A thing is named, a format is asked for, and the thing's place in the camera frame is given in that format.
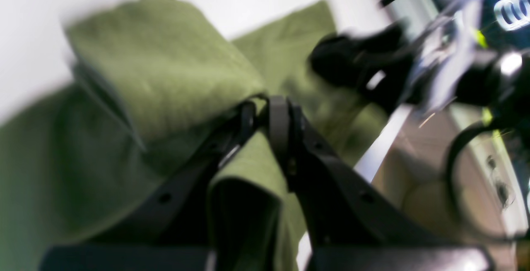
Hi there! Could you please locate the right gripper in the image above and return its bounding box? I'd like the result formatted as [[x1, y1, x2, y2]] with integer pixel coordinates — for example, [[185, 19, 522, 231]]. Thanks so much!
[[308, 19, 481, 114]]

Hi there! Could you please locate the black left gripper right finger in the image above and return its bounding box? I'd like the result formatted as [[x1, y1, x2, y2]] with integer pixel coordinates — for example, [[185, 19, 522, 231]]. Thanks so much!
[[267, 97, 494, 271]]

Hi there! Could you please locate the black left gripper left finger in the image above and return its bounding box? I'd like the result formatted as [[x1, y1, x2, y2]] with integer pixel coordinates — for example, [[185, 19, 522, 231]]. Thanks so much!
[[39, 101, 257, 271]]

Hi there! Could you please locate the olive green T-shirt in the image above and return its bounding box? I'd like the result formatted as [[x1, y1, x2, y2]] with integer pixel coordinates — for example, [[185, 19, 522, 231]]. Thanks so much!
[[1, 0, 388, 271]]

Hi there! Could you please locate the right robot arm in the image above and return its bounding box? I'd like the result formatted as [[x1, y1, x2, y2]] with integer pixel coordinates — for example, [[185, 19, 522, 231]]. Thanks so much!
[[310, 0, 529, 243]]

